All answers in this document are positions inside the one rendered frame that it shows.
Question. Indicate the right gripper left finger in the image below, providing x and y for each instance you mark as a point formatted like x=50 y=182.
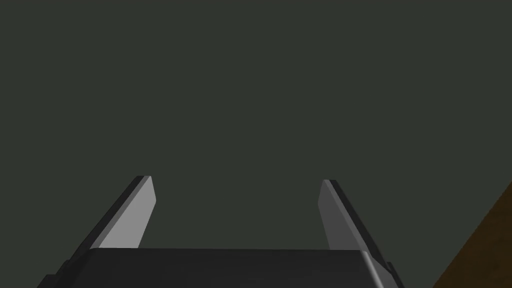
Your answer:
x=128 y=218

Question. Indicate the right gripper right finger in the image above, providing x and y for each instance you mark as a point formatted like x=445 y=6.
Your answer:
x=344 y=224

